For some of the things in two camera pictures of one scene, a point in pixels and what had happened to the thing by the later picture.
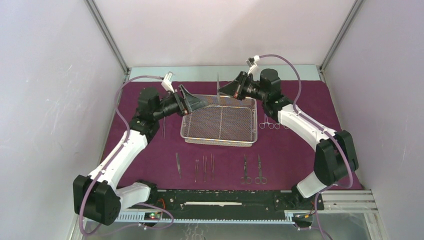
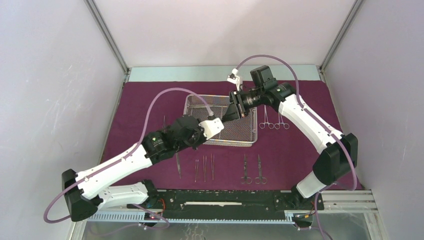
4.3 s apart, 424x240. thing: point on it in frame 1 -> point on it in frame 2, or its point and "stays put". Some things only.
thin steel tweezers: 204,168 stays put
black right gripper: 236,87 -> 232,112
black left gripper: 191,102 -> 203,138
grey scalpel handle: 178,164 stays put
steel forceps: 262,125 stays put
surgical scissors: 258,180 stays put
